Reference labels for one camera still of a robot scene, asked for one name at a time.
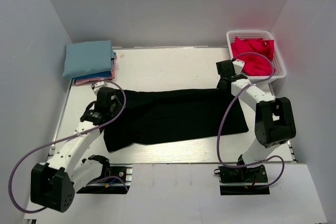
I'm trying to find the black t-shirt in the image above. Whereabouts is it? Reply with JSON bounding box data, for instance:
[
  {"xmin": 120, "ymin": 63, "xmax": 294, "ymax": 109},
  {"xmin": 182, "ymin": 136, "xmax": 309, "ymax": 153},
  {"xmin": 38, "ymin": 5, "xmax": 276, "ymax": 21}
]
[{"xmin": 103, "ymin": 89, "xmax": 248, "ymax": 152}]

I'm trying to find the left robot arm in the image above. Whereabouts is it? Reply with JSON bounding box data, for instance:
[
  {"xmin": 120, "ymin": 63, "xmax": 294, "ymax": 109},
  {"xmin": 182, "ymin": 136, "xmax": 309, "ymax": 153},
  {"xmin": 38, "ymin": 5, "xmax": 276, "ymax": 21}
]
[{"xmin": 30, "ymin": 87, "xmax": 125, "ymax": 212}]

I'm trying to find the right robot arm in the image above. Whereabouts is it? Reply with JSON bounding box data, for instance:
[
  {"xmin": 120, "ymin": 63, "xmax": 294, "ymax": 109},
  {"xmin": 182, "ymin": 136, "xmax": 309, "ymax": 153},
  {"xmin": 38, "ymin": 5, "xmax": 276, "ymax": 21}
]
[{"xmin": 216, "ymin": 60, "xmax": 296, "ymax": 182}]

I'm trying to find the red t-shirt in basket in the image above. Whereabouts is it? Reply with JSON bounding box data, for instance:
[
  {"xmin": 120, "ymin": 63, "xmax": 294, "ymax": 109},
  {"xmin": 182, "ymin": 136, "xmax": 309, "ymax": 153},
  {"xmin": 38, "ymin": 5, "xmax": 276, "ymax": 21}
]
[{"xmin": 230, "ymin": 37, "xmax": 275, "ymax": 76}]

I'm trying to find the pink folded t-shirt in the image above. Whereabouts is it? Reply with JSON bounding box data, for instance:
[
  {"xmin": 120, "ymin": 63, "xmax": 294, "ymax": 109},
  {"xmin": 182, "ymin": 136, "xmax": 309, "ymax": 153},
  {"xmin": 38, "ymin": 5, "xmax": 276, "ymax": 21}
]
[{"xmin": 75, "ymin": 58, "xmax": 117, "ymax": 86}]

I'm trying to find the light blue folded t-shirt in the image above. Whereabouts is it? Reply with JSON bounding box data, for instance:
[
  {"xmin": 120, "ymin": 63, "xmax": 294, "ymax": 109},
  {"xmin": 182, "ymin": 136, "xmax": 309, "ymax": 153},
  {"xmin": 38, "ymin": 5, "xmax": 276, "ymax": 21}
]
[{"xmin": 62, "ymin": 40, "xmax": 114, "ymax": 79}]

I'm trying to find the white plastic basket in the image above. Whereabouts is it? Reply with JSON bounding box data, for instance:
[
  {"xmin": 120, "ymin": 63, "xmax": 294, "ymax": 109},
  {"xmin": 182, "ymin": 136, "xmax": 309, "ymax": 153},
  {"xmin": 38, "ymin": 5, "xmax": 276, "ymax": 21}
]
[{"xmin": 226, "ymin": 29, "xmax": 287, "ymax": 83}]

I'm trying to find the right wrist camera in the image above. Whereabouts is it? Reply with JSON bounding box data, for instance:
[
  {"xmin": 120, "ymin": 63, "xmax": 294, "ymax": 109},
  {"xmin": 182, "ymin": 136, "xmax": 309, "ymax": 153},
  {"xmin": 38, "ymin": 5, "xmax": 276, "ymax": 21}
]
[{"xmin": 232, "ymin": 60, "xmax": 245, "ymax": 74}]

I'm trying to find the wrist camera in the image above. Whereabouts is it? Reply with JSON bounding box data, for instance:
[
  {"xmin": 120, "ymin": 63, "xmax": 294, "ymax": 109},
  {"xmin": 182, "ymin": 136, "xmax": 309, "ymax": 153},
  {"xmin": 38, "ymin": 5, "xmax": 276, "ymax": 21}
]
[
  {"xmin": 91, "ymin": 81, "xmax": 104, "ymax": 91},
  {"xmin": 232, "ymin": 60, "xmax": 245, "ymax": 74}
]

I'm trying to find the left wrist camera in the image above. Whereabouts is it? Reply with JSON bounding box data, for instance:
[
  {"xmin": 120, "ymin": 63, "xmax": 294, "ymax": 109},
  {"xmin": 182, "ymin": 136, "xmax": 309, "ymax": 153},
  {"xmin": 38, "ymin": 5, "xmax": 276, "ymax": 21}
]
[{"xmin": 91, "ymin": 81, "xmax": 104, "ymax": 91}]

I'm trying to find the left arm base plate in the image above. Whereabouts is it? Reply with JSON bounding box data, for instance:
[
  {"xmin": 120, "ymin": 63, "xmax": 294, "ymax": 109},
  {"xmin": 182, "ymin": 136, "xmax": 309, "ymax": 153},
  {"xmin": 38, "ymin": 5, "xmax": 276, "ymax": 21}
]
[{"xmin": 77, "ymin": 164, "xmax": 133, "ymax": 195}]

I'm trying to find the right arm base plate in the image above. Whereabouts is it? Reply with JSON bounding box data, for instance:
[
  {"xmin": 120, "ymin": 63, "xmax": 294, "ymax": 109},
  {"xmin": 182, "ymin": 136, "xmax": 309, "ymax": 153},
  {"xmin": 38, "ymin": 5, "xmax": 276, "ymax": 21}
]
[{"xmin": 214, "ymin": 165, "xmax": 270, "ymax": 196}]

